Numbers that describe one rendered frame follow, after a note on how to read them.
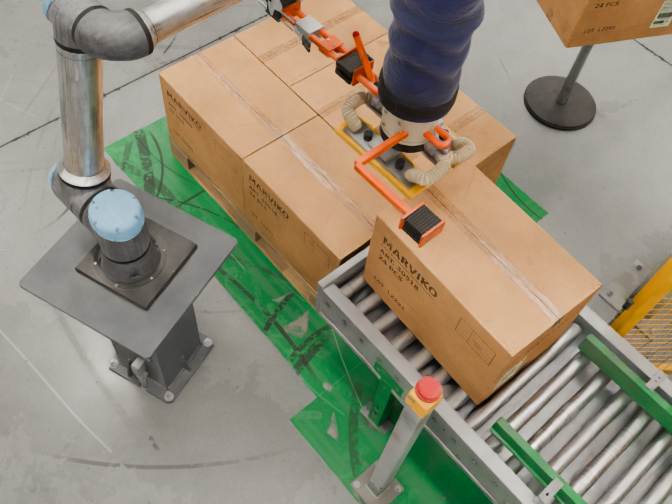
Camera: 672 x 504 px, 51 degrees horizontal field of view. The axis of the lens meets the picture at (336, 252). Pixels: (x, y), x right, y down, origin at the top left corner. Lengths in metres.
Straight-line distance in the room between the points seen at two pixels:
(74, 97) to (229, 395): 1.43
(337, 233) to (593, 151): 1.78
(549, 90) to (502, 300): 2.19
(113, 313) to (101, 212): 0.34
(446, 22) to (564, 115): 2.34
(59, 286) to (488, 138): 1.78
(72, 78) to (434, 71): 0.92
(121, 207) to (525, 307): 1.21
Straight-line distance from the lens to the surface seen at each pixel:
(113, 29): 1.75
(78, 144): 2.07
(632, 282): 3.53
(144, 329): 2.22
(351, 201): 2.71
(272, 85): 3.10
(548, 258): 2.24
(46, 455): 2.96
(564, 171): 3.80
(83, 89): 1.95
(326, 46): 2.25
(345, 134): 2.17
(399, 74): 1.89
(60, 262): 2.40
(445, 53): 1.83
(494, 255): 2.19
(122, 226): 2.07
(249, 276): 3.14
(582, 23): 3.39
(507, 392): 2.44
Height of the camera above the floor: 2.72
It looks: 58 degrees down
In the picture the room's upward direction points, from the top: 9 degrees clockwise
